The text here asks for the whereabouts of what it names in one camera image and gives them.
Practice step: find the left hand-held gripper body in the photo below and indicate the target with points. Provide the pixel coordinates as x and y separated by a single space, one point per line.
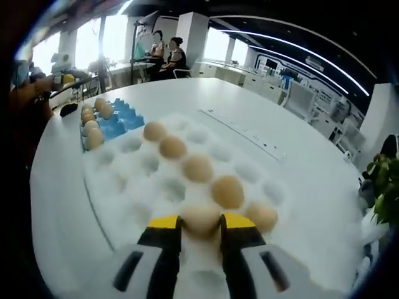
61 62

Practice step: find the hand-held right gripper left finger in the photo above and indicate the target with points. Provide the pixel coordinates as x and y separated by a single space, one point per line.
165 264

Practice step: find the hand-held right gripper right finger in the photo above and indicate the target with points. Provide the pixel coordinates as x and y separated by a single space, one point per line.
237 264

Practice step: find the single brown egg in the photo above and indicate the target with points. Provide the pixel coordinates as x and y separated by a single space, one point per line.
201 219

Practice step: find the blue egg tray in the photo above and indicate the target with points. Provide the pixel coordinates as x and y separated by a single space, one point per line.
124 120

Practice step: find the cluster of brown eggs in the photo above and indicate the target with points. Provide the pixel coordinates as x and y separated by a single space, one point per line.
198 168
95 137

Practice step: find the white foam egg holder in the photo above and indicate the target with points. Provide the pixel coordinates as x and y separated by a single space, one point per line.
140 162

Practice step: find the person's left hand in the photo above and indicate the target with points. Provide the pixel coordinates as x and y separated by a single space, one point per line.
46 86

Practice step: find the black tripod pole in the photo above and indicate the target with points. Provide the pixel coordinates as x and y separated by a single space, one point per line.
101 71

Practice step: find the small black object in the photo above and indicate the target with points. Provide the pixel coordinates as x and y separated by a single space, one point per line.
68 110

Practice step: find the white table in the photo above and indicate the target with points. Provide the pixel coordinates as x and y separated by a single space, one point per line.
171 93

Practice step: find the grey office chair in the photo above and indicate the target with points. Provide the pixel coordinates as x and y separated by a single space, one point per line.
184 72

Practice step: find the white perforated strip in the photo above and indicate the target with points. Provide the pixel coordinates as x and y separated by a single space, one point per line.
243 134

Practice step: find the green potted plant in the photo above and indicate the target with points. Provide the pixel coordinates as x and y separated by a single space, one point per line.
386 190

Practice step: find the white cabinet row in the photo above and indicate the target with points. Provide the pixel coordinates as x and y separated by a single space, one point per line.
249 78

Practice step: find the white mesh chair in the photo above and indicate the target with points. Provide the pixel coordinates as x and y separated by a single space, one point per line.
349 134
299 96

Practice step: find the ceiling air conditioner unit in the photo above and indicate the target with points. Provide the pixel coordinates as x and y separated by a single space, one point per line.
315 60

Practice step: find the black camera stand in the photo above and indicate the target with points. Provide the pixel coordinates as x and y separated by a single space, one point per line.
134 62

